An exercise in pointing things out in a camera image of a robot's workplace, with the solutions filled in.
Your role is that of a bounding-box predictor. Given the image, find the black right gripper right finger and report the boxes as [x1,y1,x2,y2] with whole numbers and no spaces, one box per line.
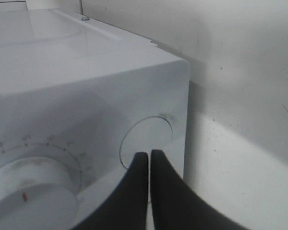
[150,149,245,230]

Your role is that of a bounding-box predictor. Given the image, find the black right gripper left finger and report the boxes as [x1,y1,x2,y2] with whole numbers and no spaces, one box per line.
[73,152,148,230]

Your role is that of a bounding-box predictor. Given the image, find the round white door button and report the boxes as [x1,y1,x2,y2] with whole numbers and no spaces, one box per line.
[119,115,173,169]

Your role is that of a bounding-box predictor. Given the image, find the white microwave knob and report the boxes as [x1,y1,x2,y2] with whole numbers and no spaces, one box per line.
[0,157,79,230]

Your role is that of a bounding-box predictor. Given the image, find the white microwave oven body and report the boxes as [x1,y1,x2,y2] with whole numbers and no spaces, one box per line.
[0,0,190,229]

